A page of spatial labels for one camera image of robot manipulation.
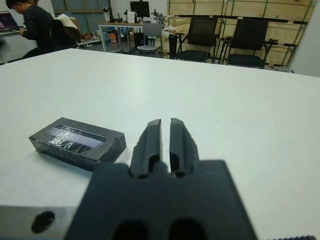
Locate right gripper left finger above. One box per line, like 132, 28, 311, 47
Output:
129, 118, 163, 180

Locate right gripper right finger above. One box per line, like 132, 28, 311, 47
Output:
169, 117, 200, 177

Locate black mesh office chair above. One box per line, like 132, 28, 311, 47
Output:
226, 18, 270, 69
174, 16, 219, 63

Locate grey plastic chair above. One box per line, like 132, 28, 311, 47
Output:
136, 22, 163, 57

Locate white work desk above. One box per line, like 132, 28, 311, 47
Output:
98, 21, 146, 53

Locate black computer monitor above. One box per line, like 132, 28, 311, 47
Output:
129, 1, 150, 19

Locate chair draped with jackets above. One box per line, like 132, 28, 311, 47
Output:
51, 13, 82, 50

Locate seated person dark jacket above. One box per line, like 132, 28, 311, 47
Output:
5, 0, 55, 60

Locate open laptop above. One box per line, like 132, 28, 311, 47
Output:
0, 11, 22, 33

